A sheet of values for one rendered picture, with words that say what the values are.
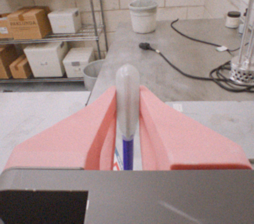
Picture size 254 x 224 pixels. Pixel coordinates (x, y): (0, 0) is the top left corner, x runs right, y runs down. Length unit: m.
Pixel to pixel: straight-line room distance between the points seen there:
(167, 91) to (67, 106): 0.29
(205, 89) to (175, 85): 0.09
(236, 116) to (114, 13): 2.10
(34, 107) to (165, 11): 2.01
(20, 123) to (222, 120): 0.52
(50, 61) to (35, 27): 0.36
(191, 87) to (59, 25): 1.85
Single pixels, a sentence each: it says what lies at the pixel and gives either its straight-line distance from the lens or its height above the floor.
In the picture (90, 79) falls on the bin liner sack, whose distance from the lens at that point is 1.83.
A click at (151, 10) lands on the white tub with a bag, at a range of 1.14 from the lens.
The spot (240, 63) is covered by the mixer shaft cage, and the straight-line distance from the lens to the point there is 0.50.
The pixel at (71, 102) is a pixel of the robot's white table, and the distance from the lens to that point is 0.71.
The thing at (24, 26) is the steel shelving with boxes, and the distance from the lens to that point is 2.43.
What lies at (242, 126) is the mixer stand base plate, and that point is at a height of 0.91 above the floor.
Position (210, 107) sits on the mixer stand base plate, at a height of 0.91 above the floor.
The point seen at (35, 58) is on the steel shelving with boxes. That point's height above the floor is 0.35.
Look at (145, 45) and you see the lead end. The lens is 0.98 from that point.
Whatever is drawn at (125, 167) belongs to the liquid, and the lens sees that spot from 0.16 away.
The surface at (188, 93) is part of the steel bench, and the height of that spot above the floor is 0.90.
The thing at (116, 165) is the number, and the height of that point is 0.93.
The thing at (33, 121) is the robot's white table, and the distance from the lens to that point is 0.68.
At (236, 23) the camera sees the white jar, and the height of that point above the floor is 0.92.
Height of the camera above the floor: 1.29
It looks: 34 degrees down
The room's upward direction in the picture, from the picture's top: 5 degrees counter-clockwise
